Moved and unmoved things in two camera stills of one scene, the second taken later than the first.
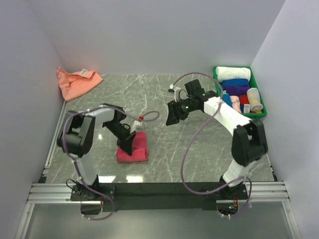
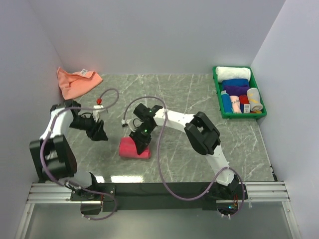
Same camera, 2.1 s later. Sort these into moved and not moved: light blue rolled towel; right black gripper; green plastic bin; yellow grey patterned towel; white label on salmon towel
Moved: right black gripper
Not moved: white label on salmon towel; light blue rolled towel; yellow grey patterned towel; green plastic bin
